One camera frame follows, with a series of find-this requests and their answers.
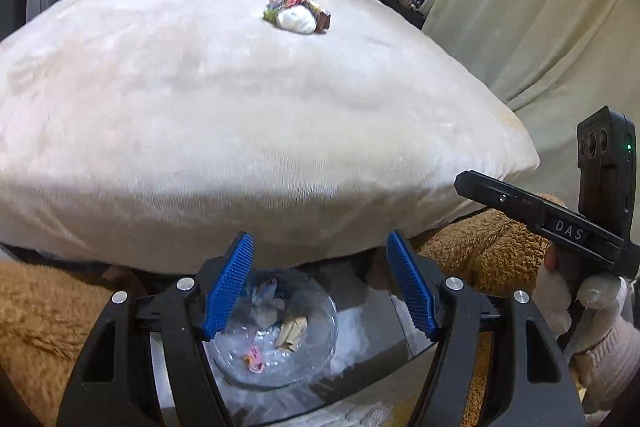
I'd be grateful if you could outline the cream curtain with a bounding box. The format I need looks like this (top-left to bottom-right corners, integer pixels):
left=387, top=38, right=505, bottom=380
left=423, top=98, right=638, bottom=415
left=424, top=0, right=639, bottom=205

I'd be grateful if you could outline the white printed tissue pack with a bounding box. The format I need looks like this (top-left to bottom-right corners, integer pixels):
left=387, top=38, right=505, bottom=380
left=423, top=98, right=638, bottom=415
left=250, top=277, right=285, bottom=329

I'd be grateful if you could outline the green snack wrapper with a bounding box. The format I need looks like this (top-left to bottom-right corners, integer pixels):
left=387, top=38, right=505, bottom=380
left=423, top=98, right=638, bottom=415
left=262, top=0, right=286, bottom=25

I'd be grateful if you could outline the red snack wrapper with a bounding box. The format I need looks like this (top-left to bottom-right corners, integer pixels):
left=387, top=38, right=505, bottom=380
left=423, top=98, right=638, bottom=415
left=281, top=0, right=308, bottom=9

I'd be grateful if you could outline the right hand white glove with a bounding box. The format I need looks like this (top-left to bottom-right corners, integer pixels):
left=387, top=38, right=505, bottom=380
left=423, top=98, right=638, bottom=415
left=533, top=246, right=639, bottom=411

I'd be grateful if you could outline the beige plush bed blanket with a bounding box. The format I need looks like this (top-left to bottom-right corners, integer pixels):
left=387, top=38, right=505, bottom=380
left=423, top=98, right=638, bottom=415
left=1, top=0, right=539, bottom=273

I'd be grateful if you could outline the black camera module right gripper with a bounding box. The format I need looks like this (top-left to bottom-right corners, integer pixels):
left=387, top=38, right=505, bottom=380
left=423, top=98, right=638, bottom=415
left=577, top=106, right=637, bottom=251

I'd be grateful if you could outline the brown paper cup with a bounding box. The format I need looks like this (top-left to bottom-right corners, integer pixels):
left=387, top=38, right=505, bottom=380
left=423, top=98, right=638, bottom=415
left=274, top=315, right=308, bottom=352

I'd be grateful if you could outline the brown fluffy rug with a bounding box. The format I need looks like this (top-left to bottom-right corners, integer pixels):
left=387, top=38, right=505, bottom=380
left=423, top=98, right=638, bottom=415
left=1, top=210, right=550, bottom=426

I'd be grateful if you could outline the dark brown snack wrapper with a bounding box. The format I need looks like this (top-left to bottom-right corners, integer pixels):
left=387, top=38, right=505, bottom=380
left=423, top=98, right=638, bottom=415
left=305, top=0, right=331, bottom=34

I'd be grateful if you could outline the large white plastic bag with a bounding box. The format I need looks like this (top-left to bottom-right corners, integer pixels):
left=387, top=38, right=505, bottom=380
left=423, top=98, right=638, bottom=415
left=276, top=5, right=317, bottom=35

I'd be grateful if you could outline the pink sunflower snack wrapper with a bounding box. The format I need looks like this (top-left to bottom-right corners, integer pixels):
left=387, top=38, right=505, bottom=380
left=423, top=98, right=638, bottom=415
left=242, top=346, right=266, bottom=374

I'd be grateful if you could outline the clear trash bin bag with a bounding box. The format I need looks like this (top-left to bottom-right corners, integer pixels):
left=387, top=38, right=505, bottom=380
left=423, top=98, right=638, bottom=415
left=204, top=256, right=435, bottom=426

